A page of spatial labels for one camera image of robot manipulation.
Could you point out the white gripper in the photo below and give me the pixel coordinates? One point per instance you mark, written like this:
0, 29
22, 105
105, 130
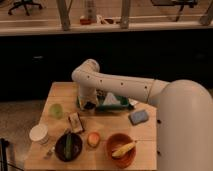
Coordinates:
87, 97

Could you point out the green translucent cup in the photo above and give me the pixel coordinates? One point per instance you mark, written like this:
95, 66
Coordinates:
56, 111

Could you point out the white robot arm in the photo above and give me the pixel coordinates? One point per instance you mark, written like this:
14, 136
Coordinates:
184, 114

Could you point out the green tray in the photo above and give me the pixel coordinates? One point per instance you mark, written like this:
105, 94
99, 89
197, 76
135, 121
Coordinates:
124, 104

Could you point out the white cloth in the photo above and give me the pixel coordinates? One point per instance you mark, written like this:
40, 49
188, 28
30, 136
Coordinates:
110, 99

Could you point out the small snack box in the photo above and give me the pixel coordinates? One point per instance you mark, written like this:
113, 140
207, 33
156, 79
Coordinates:
75, 122

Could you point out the orange peach fruit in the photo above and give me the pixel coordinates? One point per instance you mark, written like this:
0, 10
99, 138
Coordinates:
93, 139

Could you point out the orange bowl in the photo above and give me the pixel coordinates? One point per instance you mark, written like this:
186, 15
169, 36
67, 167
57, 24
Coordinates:
114, 142

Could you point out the green cucumber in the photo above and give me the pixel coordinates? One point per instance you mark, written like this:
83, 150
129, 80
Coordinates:
68, 146

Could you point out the dark round plate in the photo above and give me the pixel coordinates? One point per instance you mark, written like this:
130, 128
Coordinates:
76, 147

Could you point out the blue sponge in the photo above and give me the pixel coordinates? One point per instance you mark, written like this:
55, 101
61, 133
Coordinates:
138, 117

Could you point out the metal fork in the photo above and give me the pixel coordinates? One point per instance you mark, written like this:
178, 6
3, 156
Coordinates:
49, 153

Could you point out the yellow banana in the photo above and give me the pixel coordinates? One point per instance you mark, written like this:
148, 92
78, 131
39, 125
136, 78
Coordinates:
121, 151

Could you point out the red bowl on shelf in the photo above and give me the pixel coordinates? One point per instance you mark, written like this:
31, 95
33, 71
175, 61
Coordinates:
84, 21

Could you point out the black stand left edge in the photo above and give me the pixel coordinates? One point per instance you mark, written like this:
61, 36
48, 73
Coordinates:
3, 155

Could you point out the black office chair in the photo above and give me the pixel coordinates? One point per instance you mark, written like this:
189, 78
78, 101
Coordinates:
24, 3

